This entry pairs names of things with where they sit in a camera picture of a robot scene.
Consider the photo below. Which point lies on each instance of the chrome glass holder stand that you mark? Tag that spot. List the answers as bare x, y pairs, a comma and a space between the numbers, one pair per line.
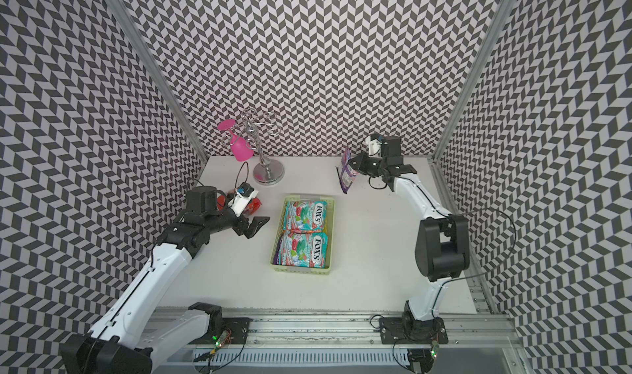
268, 171

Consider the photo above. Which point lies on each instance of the purple candy bag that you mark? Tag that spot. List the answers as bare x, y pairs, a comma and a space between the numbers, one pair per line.
346, 174
277, 255

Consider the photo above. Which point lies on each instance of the teal candy bag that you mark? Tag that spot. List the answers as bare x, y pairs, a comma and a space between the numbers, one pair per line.
305, 250
305, 217

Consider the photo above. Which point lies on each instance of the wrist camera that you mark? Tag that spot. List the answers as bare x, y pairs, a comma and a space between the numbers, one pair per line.
373, 144
241, 198

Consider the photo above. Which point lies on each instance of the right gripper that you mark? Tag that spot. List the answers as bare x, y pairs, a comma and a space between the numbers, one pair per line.
360, 166

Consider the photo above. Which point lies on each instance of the teal candy bag front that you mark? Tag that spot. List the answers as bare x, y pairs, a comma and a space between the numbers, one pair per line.
305, 250

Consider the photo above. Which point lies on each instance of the aluminium front rail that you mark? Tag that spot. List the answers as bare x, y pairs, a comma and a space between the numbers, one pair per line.
319, 329

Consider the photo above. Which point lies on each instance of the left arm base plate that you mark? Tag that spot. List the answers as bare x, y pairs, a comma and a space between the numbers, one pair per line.
233, 331

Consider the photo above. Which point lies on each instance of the pink plastic wine glass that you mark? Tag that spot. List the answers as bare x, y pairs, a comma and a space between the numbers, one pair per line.
240, 148

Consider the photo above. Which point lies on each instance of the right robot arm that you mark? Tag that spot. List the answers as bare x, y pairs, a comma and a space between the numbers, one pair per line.
442, 250

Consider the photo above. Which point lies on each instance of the red candy bag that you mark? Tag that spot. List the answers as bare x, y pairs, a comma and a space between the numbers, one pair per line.
251, 209

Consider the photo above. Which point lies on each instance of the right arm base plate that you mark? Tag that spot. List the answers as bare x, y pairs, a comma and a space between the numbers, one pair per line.
395, 330

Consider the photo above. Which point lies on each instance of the teal candy bag back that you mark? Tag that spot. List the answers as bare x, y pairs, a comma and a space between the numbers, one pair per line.
305, 217

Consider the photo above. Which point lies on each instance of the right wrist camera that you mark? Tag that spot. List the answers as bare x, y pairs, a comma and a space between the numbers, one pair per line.
373, 144

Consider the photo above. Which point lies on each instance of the light green plastic basket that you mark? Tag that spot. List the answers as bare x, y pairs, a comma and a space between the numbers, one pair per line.
329, 228

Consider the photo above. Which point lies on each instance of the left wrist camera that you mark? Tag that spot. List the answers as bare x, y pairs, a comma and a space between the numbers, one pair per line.
241, 198

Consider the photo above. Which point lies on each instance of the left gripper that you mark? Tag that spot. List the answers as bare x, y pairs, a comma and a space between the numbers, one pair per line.
253, 228

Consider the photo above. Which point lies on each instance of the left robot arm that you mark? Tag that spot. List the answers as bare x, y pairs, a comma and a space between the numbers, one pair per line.
115, 343

